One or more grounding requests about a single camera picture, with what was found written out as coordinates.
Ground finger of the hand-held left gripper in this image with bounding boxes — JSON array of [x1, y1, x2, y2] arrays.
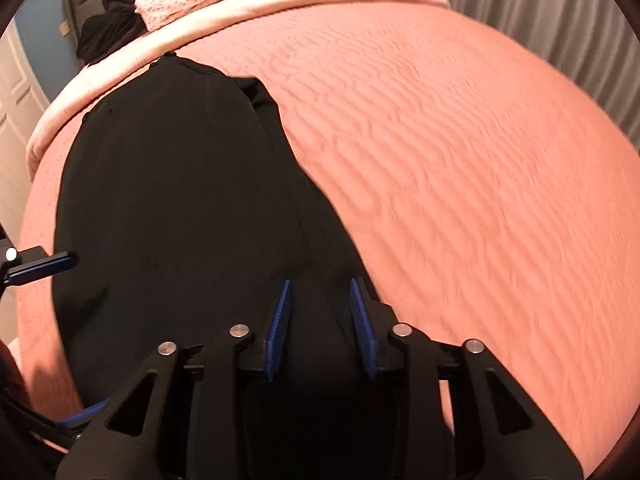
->
[[0, 389, 113, 456], [0, 246, 78, 289]]

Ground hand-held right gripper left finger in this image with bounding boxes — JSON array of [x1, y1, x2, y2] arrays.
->
[[55, 279, 293, 480]]

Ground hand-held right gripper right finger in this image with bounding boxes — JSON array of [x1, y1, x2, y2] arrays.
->
[[349, 277, 584, 480]]

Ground black pants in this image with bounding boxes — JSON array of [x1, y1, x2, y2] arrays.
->
[[51, 54, 401, 480]]

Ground white door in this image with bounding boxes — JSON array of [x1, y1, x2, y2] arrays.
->
[[0, 25, 51, 241]]

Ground salmon quilted bedspread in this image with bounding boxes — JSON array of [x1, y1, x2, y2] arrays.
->
[[17, 7, 640, 480]]

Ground black cloth bundle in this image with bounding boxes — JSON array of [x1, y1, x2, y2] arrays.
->
[[75, 0, 151, 67]]

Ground grey headboard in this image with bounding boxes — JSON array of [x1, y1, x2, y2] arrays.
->
[[61, 0, 136, 61]]

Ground grey curtain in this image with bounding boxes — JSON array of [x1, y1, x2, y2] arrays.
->
[[365, 0, 640, 153]]

